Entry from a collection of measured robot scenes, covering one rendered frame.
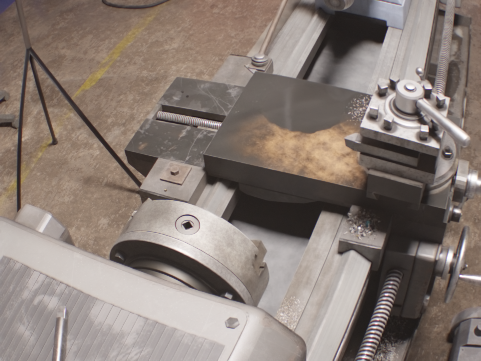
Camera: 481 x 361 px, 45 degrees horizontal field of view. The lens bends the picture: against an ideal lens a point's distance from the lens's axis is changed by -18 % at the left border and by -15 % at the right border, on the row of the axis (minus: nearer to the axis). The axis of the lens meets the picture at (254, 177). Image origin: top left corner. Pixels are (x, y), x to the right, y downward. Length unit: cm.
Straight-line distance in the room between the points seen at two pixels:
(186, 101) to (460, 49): 151
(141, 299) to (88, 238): 190
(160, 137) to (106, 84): 179
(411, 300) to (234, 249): 72
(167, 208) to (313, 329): 43
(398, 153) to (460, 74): 148
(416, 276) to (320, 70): 81
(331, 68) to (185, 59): 148
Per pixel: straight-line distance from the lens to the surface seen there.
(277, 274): 151
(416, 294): 158
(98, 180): 286
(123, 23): 392
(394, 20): 208
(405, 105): 123
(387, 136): 122
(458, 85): 262
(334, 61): 209
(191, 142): 160
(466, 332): 206
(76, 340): 74
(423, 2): 227
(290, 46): 196
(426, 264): 147
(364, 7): 208
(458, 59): 279
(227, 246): 98
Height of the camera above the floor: 195
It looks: 46 degrees down
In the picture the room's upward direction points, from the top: 6 degrees counter-clockwise
